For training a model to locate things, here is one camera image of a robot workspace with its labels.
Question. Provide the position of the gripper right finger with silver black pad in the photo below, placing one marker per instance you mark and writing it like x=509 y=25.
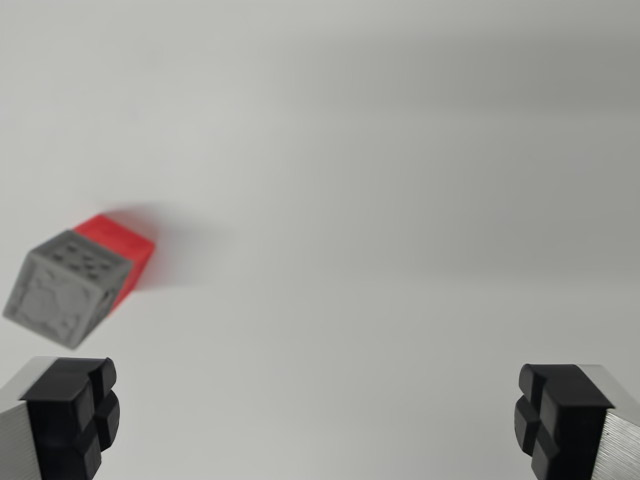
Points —
x=570 y=425

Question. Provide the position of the red embossed rubber cube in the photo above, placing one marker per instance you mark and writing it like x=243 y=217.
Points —
x=125 y=250

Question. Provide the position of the gripper left finger with silver black pad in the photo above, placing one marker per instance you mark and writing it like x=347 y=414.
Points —
x=60 y=420

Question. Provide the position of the grey embossed rubber cube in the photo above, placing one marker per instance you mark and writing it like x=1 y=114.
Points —
x=65 y=290

